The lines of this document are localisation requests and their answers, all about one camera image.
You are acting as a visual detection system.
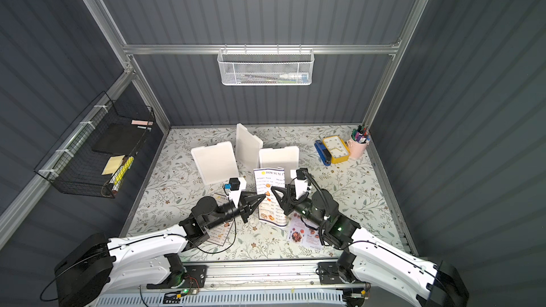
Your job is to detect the dim sum menu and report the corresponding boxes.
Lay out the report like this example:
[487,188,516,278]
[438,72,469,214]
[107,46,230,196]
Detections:
[254,168,288,227]
[205,193,233,247]

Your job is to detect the white rack panel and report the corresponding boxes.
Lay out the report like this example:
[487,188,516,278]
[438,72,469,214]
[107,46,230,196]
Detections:
[191,142,239,186]
[259,146,299,183]
[235,123,263,170]

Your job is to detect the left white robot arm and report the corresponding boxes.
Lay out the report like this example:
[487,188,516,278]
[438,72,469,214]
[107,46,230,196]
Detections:
[51,191,266,306]

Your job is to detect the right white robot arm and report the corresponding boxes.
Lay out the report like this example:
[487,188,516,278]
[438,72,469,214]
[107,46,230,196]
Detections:
[272,185,469,306]

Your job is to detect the pink special menu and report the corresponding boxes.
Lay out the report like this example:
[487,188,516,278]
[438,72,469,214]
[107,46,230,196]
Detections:
[287,213,324,251]

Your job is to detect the blue stapler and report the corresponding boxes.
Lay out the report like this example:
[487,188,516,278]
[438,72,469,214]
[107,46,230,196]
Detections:
[314,140,332,166]

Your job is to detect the yellow tray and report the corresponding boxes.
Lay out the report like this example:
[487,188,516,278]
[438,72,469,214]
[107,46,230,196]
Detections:
[322,136,350,164]

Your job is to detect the pink pen cup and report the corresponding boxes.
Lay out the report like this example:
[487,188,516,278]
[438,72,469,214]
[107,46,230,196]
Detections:
[347,139,368,159]

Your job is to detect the yellow patterned roll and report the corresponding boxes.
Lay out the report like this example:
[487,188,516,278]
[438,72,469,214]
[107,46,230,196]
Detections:
[107,156,135,194]

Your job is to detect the white tube in basket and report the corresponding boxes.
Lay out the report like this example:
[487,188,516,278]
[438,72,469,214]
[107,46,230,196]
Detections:
[279,72,309,84]

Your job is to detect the yellow sticky notepad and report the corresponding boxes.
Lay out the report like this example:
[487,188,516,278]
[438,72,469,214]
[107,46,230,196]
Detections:
[102,156,125,176]

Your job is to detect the pink eraser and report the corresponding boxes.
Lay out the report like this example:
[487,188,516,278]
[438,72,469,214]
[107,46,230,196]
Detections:
[131,119,154,126]

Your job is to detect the black notebook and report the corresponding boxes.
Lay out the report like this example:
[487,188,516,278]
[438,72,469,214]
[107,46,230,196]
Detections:
[91,124,148,156]

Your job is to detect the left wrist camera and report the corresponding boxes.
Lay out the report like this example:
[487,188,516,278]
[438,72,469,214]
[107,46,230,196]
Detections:
[223,177,247,208]

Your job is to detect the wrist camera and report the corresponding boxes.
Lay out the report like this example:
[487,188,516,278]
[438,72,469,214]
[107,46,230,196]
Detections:
[290,168,311,200]
[223,177,247,208]

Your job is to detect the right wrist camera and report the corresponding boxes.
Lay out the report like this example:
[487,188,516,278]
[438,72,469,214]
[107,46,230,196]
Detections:
[290,168,311,200]

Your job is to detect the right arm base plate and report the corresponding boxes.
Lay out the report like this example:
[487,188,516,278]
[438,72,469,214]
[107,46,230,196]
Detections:
[315,261,363,285]

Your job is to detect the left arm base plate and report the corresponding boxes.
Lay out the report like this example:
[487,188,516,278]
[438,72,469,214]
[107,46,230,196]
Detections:
[146,265,208,290]

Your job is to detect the white wire mesh basket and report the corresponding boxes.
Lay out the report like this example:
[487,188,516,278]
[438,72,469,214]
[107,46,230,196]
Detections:
[217,49,315,86]

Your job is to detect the black wire wall basket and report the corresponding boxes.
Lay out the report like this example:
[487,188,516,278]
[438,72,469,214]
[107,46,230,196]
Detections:
[34,95,156,198]

